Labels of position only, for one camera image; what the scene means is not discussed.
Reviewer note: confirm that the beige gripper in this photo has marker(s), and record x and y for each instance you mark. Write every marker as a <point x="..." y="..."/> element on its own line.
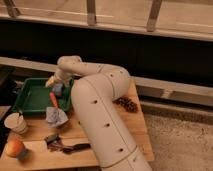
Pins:
<point x="60" y="76"/>

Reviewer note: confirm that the blue-grey sponge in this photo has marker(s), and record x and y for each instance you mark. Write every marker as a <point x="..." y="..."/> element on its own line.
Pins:
<point x="58" y="89"/>

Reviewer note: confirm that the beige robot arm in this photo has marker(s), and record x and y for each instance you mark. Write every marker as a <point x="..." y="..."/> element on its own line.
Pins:
<point x="92" y="97"/>

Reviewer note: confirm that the green plastic tray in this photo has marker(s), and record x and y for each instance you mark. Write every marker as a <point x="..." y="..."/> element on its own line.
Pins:
<point x="33" y="98"/>

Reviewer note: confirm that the crumpled grey cloth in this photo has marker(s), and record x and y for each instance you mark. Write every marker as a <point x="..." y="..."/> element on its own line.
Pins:
<point x="55" y="116"/>

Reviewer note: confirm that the white paper cup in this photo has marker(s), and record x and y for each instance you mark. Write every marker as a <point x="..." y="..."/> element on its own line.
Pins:
<point x="16" y="123"/>

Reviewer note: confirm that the orange apple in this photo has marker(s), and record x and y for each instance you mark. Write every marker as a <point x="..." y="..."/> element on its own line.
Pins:
<point x="15" y="148"/>

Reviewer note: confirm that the brown pine cone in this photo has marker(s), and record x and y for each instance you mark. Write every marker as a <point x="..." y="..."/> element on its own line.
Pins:
<point x="127" y="104"/>

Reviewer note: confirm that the black handled knife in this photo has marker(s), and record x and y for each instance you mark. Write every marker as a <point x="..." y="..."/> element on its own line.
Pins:
<point x="76" y="147"/>

